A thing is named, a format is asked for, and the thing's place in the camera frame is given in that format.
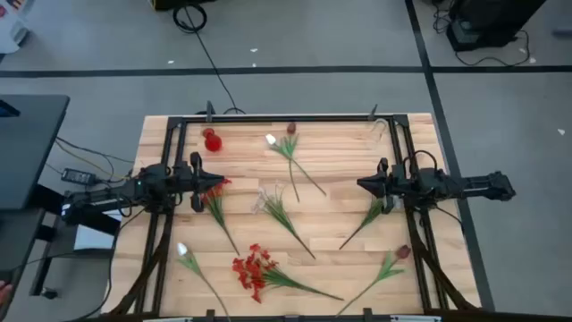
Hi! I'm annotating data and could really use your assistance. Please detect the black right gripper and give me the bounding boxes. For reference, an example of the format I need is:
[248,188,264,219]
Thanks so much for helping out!
[356,157,406,215]

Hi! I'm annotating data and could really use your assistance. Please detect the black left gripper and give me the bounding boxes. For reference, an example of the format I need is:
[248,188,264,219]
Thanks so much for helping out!
[177,151,226,214]

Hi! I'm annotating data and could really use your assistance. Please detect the small red flower sprig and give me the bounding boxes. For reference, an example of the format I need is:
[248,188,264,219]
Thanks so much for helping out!
[200,178,241,257]

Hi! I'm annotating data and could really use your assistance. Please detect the white flower sprig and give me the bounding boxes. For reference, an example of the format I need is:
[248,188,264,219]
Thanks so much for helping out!
[251,182,317,260]
[338,196,401,251]

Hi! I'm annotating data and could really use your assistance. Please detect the white artificial tulip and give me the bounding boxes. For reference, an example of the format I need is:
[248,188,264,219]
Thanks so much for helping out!
[175,241,232,322]
[265,133,328,198]

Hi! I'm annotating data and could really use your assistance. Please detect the dark red artificial tulip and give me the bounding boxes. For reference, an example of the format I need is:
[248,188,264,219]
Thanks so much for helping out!
[334,244,413,318]
[285,122,301,204]

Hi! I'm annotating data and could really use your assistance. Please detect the large red flower bunch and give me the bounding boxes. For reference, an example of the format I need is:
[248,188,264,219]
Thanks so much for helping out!
[231,242,346,305]

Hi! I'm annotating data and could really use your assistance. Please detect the red glass vase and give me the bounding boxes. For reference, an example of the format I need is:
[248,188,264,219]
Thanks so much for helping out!
[201,127,223,153]

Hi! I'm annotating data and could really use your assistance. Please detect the clear glass vase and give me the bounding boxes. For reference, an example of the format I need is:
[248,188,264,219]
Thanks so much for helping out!
[368,117,390,151]

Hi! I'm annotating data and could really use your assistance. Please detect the white box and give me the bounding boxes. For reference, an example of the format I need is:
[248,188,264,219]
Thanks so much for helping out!
[72,208,122,252]

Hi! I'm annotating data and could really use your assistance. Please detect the black power adapter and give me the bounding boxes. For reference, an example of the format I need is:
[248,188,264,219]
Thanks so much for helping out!
[60,167,97,186]

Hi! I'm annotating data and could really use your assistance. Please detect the black desk top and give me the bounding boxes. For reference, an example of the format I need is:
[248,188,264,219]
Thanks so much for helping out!
[0,93,72,212]

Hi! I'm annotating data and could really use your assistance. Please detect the black floor equipment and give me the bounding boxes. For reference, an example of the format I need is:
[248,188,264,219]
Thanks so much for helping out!
[445,0,548,53]

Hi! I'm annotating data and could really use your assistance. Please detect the white printed object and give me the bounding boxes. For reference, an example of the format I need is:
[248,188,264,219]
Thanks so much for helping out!
[0,0,33,55]

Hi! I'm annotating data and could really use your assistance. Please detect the thin black and yellow cables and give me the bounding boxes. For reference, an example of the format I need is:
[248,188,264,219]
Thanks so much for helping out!
[44,135,136,185]

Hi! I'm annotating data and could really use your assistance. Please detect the black looped floor cable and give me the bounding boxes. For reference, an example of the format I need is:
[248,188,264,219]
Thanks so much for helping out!
[172,3,247,115]

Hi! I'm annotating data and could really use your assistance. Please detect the black tangled floor cable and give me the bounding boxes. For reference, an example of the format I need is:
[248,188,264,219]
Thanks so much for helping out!
[432,3,532,68]

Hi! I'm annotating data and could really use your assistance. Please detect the black desk leg frame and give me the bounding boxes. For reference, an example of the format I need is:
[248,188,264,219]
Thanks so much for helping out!
[28,182,122,297]

